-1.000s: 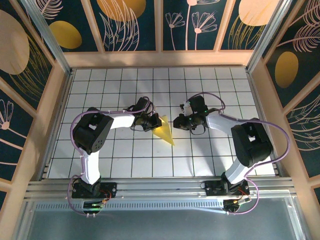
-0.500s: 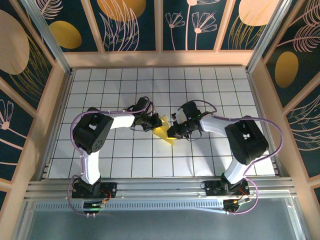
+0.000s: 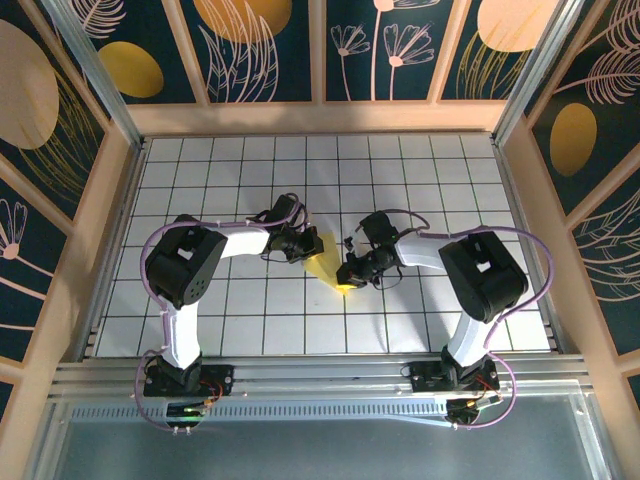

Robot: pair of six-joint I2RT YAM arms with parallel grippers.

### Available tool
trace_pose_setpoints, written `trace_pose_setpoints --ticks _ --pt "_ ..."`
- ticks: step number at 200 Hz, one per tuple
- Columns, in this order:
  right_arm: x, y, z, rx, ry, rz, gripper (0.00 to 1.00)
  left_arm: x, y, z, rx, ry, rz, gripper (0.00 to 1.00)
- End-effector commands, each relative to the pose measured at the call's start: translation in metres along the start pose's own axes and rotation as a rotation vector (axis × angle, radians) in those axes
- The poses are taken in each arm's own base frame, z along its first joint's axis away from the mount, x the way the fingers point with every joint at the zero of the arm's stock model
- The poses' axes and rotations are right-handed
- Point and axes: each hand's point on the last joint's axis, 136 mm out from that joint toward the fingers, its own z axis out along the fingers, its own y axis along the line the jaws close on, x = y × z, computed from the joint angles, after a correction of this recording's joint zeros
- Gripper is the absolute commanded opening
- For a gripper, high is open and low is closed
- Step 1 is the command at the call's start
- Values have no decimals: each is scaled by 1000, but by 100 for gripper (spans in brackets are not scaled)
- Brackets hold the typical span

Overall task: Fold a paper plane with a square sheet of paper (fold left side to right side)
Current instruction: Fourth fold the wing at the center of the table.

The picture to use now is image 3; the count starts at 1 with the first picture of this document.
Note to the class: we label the aluminium corner post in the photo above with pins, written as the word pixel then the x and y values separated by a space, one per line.
pixel 537 75
pixel 95 75

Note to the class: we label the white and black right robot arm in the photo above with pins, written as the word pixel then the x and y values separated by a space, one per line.
pixel 487 275

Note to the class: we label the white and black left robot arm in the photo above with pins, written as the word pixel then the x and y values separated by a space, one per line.
pixel 185 272

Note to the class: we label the yellow cloth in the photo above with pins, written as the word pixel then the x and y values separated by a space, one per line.
pixel 326 260

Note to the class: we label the long aluminium base rail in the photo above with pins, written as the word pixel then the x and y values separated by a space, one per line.
pixel 320 380

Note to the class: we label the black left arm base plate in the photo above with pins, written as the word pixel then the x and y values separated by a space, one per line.
pixel 220 379

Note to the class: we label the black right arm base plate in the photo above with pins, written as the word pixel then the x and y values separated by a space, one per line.
pixel 425 377

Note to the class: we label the small black controller board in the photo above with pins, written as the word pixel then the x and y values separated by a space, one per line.
pixel 470 407
pixel 187 410

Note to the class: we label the aluminium side rail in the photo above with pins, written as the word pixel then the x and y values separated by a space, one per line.
pixel 129 195
pixel 512 200

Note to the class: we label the grey metal panel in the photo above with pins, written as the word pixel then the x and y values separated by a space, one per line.
pixel 320 450

